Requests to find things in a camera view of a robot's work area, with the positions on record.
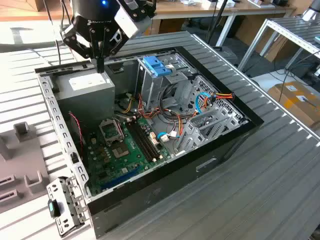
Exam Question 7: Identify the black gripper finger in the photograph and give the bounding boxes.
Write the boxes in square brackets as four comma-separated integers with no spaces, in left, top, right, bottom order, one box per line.
[100,27,129,74]
[60,23,105,74]

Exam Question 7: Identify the coloured disk power wire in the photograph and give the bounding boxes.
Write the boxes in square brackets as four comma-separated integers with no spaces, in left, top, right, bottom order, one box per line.
[202,91,236,111]

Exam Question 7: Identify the metal disk bay cage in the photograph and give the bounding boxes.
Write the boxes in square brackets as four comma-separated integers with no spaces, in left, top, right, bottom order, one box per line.
[174,74,251,157]

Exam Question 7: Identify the blue plastic cage latch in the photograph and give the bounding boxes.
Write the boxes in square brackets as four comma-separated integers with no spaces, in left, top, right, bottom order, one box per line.
[143,56,173,78]

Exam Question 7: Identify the grey power supply unit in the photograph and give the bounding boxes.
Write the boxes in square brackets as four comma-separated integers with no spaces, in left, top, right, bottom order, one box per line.
[53,67,116,126]

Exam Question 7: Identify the metal drive cage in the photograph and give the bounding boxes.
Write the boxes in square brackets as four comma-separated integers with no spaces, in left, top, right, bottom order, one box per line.
[136,53,198,113]

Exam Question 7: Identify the metal socket cover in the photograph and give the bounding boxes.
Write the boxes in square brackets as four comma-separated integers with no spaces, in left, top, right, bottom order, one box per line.
[98,118,125,145]

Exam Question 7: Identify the wooden desk with white legs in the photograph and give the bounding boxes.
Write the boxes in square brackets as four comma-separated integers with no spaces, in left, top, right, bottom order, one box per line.
[152,0,298,48]

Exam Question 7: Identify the black RAM slot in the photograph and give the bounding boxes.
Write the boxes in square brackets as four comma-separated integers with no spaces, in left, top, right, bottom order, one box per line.
[128,121,155,163]
[132,119,160,161]
[125,121,152,164]
[135,118,163,159]

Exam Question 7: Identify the CPU socket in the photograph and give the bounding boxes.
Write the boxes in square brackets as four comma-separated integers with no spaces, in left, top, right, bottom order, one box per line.
[109,140,131,161]

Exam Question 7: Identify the black stand pole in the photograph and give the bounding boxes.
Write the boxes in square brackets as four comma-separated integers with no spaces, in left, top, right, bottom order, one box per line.
[207,0,230,48]

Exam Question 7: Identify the green motherboard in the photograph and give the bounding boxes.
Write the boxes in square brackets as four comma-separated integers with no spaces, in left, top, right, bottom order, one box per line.
[83,116,173,197]

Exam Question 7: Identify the grey parts rack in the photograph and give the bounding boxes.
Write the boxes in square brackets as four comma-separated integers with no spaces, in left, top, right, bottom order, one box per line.
[0,121,51,213]

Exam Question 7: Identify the blue expansion slot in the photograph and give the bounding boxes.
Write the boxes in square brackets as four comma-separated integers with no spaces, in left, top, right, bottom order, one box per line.
[100,166,141,191]

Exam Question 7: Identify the black open PC case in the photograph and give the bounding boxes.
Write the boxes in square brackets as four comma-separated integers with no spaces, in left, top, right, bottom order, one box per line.
[34,46,265,240]

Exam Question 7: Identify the black latch with teal tab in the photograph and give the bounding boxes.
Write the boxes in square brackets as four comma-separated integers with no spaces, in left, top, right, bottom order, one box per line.
[47,199,62,218]

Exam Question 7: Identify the metal slat table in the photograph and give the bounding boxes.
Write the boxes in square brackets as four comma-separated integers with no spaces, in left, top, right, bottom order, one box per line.
[237,17,320,73]

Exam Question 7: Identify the brown cardboard box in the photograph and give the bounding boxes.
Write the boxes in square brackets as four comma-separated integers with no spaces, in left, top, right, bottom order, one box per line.
[267,81,320,131]

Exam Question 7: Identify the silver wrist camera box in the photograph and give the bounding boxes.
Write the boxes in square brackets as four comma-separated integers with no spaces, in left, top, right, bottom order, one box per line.
[113,7,140,40]

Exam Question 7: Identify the black cable bundle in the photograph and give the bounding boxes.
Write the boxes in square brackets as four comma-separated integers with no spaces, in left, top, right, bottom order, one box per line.
[159,83,191,118]

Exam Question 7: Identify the red black fan wire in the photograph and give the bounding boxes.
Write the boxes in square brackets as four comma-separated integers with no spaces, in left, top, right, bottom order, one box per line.
[68,111,86,161]

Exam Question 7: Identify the coloured power wire bundle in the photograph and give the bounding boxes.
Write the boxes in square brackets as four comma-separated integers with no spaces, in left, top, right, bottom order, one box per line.
[124,92,201,141]

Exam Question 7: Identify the blue data wire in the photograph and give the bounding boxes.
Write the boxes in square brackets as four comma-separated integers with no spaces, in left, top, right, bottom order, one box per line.
[156,92,216,141]

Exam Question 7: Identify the white connector with thin wires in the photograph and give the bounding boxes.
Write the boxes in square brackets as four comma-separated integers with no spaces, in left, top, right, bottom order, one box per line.
[159,133,181,145]

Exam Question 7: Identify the metal slot retainer bracket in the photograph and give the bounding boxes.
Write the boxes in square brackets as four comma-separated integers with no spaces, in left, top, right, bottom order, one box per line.
[46,176,90,238]

